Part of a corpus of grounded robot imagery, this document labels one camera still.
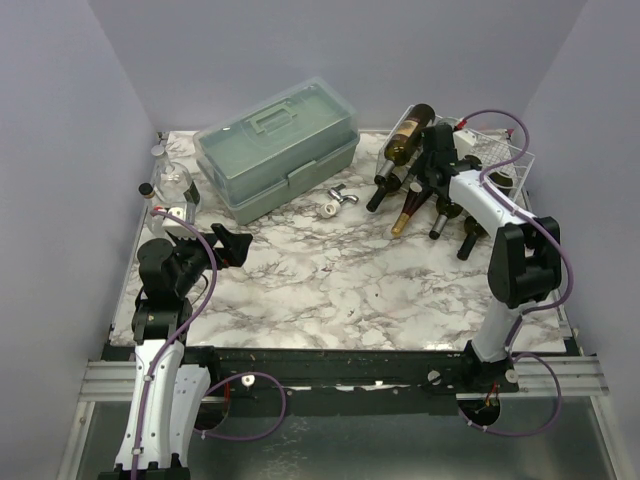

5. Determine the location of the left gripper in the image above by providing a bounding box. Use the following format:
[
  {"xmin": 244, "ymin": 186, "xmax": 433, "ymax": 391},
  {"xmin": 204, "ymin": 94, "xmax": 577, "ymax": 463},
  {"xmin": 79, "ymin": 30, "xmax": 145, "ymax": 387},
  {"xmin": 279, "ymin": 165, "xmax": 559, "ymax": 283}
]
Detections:
[{"xmin": 172, "ymin": 222, "xmax": 252, "ymax": 295}]

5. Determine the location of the clear bottle white label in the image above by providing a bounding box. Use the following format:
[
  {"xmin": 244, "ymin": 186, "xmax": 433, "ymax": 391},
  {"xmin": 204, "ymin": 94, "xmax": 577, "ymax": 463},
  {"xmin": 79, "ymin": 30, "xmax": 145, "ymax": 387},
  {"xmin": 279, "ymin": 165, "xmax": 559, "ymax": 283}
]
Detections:
[{"xmin": 138, "ymin": 182, "xmax": 168, "ymax": 238}]

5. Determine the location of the round clear bottle dark label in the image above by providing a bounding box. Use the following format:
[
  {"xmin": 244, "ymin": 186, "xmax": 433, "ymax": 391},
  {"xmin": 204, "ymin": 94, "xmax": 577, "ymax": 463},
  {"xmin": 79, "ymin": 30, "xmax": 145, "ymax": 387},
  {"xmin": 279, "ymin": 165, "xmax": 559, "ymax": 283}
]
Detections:
[{"xmin": 151, "ymin": 144, "xmax": 201, "ymax": 210}]

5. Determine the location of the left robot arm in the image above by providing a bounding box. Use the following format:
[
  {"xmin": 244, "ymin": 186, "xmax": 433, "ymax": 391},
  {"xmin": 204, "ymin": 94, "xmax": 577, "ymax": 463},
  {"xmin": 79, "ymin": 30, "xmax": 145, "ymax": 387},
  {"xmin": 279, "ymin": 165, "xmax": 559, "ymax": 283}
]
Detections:
[{"xmin": 99, "ymin": 224, "xmax": 253, "ymax": 479}]

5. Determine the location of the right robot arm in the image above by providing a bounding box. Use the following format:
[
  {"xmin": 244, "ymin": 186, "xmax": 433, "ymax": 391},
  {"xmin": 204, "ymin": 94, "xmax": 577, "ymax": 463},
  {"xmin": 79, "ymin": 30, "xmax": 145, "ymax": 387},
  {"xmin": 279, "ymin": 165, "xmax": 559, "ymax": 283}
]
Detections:
[{"xmin": 414, "ymin": 124, "xmax": 562, "ymax": 392}]

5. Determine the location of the dark green bottle top left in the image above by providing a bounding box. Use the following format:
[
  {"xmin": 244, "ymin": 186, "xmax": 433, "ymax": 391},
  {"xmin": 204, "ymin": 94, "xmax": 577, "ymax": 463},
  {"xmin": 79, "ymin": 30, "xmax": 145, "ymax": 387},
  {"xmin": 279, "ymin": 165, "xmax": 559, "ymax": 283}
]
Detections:
[{"xmin": 374, "ymin": 103, "xmax": 436, "ymax": 185}]

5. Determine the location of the red wine bottle gold foil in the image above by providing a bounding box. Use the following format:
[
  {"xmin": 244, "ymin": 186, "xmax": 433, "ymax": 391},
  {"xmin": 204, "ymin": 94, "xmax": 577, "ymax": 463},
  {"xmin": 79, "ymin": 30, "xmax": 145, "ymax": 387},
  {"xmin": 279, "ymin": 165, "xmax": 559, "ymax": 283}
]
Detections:
[{"xmin": 391, "ymin": 180, "xmax": 434, "ymax": 238}]

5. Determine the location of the dark bottle bottom left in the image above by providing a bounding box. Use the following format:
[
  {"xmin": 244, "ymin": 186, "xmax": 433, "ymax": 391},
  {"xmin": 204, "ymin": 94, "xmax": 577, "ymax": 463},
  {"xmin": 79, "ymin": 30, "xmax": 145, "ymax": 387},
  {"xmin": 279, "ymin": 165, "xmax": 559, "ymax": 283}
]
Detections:
[{"xmin": 366, "ymin": 167, "xmax": 408, "ymax": 212}]

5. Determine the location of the green bottle black neck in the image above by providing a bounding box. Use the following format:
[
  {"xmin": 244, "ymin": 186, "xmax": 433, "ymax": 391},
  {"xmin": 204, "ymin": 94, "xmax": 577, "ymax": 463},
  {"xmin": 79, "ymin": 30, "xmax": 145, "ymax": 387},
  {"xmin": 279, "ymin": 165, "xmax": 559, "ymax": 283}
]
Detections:
[{"xmin": 457, "ymin": 171, "xmax": 514, "ymax": 261}]

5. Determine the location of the chrome white bottle stopper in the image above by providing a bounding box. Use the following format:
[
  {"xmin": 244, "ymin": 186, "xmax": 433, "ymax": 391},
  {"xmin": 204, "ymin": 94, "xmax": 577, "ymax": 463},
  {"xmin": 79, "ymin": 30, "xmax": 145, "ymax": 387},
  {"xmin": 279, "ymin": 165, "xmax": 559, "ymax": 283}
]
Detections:
[{"xmin": 318, "ymin": 184, "xmax": 359, "ymax": 219}]

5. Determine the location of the green plastic toolbox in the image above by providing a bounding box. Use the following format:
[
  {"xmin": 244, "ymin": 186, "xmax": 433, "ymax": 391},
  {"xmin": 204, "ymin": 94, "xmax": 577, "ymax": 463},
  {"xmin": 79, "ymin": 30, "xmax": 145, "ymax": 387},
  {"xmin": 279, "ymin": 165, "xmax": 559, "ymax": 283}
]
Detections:
[{"xmin": 193, "ymin": 78, "xmax": 360, "ymax": 225}]

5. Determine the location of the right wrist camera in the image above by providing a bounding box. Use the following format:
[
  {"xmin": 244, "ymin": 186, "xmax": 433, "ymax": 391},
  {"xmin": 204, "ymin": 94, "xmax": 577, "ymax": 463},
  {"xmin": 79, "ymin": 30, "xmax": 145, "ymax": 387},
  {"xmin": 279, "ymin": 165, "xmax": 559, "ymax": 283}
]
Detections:
[{"xmin": 452, "ymin": 119, "xmax": 477, "ymax": 160}]

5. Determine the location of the white wire wine rack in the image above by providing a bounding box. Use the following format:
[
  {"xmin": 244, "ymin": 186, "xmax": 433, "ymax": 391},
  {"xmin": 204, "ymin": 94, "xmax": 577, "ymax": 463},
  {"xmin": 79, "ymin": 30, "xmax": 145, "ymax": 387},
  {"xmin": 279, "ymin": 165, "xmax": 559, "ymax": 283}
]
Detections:
[{"xmin": 372, "ymin": 103, "xmax": 537, "ymax": 239}]

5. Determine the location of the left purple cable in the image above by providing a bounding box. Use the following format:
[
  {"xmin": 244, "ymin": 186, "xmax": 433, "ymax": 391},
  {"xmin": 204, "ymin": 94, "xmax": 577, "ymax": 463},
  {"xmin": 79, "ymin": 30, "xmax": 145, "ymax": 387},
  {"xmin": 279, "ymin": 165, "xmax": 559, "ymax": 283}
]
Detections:
[{"xmin": 129, "ymin": 207, "xmax": 287, "ymax": 480}]

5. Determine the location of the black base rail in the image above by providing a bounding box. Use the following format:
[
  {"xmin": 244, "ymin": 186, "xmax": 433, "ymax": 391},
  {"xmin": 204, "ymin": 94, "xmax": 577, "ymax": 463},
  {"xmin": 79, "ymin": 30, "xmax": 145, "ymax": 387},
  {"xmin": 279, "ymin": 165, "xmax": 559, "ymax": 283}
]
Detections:
[{"xmin": 184, "ymin": 347, "xmax": 519, "ymax": 417}]

